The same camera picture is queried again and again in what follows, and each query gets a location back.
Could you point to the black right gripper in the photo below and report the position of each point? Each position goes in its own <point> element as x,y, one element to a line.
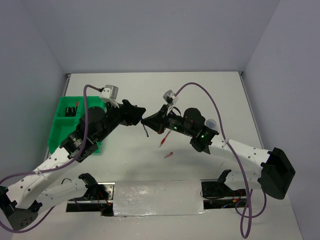
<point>156,121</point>

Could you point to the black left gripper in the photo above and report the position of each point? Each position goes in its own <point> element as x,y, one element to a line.
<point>129,113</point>

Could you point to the blue gel pen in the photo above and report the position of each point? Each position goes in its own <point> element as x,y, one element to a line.
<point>145,130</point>

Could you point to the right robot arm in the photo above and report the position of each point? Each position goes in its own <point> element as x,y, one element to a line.
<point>268,170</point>

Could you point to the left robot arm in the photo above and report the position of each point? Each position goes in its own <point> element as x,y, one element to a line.
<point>23,201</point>

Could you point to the red gel pen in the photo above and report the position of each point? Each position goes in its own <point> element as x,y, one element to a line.
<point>164,139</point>

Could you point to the clear tub of paperclips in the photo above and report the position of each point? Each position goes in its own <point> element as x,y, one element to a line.
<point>211,123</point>

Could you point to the green compartment bin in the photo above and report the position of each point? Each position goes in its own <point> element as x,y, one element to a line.
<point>62,126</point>

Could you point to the silver tape sheet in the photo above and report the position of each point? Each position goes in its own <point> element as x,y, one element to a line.
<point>157,198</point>

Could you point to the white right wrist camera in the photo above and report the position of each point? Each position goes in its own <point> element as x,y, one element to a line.
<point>171,100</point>

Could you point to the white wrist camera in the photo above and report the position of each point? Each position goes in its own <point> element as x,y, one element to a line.
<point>171,100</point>
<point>109,94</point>

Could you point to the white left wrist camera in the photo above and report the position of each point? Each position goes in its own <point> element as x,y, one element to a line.
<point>109,94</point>

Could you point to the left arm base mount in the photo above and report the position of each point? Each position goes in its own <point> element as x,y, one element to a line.
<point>101,202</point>

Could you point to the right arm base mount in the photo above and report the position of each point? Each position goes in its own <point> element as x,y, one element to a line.
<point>216,195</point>

